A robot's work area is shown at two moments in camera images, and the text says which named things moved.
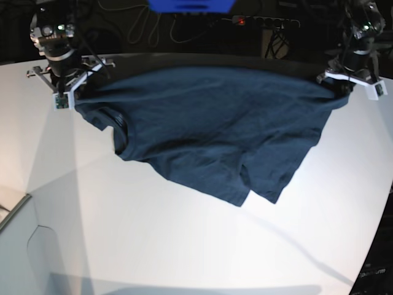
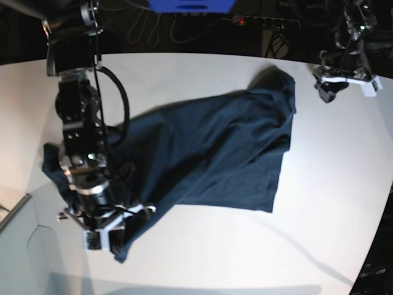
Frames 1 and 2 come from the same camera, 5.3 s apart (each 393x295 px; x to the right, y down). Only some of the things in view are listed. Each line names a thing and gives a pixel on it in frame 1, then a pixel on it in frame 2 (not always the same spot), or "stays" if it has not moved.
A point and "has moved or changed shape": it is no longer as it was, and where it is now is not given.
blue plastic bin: x=191 y=7 stays
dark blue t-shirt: x=226 y=131 has moved or changed shape
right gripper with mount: x=63 y=97 to x=105 y=232
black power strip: x=265 y=22 stays
